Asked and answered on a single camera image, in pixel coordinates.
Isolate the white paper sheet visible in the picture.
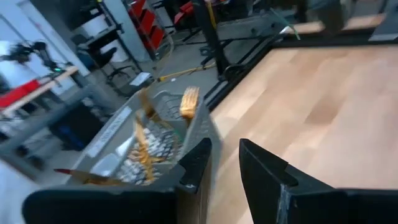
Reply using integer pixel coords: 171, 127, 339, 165
128, 71, 152, 88

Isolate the black aluminium table frame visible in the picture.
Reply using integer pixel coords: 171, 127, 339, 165
203, 29, 398, 111

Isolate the black floor stand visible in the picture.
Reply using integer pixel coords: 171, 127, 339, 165
192, 0, 248, 82

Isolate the black office chair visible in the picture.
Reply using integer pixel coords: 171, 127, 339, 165
88, 46, 133, 82

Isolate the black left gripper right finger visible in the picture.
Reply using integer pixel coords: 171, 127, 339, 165
238, 138, 398, 224

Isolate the wooden workbench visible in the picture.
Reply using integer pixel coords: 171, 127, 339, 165
0, 65, 79, 118

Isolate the red object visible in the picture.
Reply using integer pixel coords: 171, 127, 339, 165
0, 79, 42, 109

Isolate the red bin shelf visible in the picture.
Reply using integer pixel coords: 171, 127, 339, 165
127, 0, 166, 52

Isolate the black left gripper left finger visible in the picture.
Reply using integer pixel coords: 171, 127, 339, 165
21, 138, 214, 224

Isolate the grey mesh silverware caddy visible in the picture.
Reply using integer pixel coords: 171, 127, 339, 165
65, 88, 223, 189

